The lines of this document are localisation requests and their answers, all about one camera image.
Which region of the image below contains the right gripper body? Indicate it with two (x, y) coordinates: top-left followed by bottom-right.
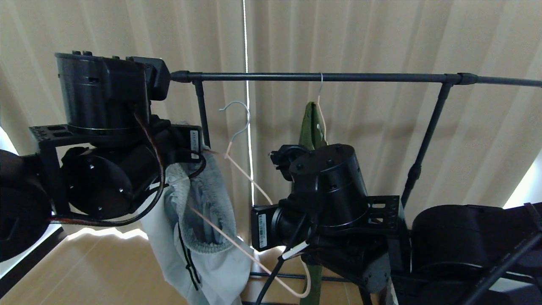
(250, 198), (324, 253)

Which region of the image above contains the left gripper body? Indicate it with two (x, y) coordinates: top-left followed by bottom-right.
(61, 120), (207, 220)

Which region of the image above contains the pink clothes hanger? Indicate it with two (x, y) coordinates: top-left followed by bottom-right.
(188, 100), (312, 299)
(315, 72), (329, 143)

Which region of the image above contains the pale grey garment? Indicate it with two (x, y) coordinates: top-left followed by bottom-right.
(139, 122), (255, 305)

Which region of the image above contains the green sleeveless shirt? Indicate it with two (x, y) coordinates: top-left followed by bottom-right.
(298, 101), (329, 305)

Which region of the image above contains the black clothes rack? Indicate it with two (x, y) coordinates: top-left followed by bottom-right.
(169, 70), (542, 305)

